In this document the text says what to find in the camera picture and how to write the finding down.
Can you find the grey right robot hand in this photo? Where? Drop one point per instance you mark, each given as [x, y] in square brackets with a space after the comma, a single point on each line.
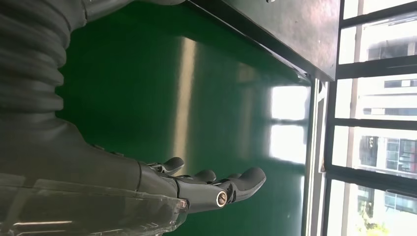
[65, 182]

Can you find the green conveyor belt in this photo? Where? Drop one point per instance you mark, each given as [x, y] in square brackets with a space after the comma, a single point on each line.
[146, 97]

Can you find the aluminium conveyor side rail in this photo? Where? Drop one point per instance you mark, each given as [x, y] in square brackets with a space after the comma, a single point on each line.
[314, 163]

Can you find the black window frame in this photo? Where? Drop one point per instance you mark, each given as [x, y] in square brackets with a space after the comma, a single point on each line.
[374, 66]

